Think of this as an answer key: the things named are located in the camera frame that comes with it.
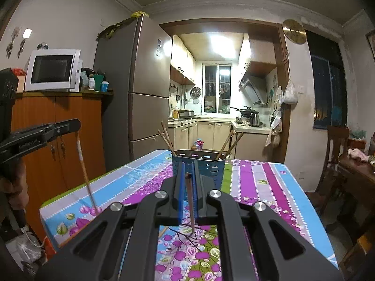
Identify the dark wooden chair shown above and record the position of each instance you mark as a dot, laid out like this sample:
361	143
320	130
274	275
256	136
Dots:
334	164

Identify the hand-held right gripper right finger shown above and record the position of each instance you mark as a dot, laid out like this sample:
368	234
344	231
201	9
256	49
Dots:
199	196

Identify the black wok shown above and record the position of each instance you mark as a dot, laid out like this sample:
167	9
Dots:
244	110

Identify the white hanging plastic bag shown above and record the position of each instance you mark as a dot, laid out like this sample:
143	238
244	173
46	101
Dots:
290	93

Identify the clear plastic bag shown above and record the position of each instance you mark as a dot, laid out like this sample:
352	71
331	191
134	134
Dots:
27	248

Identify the orange wooden cabinet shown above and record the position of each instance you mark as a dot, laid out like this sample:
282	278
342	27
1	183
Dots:
67	140

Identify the steel kettle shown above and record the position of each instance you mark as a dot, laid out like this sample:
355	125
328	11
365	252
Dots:
255	119

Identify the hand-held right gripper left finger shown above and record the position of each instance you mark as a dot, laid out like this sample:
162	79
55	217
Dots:
181	194

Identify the butterfly wall ornaments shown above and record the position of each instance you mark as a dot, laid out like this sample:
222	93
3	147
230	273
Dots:
14	42

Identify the pink cloth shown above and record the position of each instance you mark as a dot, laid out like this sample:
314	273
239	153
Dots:
358	154

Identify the floral striped tablecloth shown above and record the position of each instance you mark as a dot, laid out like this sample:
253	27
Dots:
257	181

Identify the blue perforated utensil holder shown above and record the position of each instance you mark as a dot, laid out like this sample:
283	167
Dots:
211	166

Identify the gold round wall clock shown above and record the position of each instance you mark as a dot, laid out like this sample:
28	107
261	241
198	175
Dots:
294	31

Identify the barred kitchen window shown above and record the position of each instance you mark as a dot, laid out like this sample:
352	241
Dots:
217	89

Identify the steel range hood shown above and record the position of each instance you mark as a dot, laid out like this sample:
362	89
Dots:
253	89

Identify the colourful bottles on floor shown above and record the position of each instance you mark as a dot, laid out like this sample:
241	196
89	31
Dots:
198	145

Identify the silver refrigerator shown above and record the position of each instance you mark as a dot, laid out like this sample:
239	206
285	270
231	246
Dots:
146	73

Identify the cream kitchen base cabinets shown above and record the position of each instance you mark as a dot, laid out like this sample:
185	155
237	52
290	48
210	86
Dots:
211	134

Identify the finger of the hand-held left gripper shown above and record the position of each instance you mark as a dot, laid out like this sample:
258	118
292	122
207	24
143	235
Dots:
35	136

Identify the dark wooden dining table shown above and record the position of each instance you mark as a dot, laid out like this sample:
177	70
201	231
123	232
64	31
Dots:
360	181

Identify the white microwave oven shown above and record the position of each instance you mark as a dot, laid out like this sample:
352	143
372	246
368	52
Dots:
52	70

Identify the green cup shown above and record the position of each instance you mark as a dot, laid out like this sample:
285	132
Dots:
98	82

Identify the person's left hand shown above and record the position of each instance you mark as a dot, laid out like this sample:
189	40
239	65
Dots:
18	193

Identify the brown wooden chair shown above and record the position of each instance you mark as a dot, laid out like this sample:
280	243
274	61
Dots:
361	254

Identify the yellow green cloth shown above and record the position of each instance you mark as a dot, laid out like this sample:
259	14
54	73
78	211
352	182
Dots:
126	23

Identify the white pill bottle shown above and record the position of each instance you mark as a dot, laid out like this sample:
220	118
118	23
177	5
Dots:
91	83

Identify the blue lidded cup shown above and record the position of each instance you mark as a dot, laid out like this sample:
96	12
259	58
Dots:
105	86

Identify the dark room window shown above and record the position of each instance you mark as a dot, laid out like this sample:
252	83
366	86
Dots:
325	82

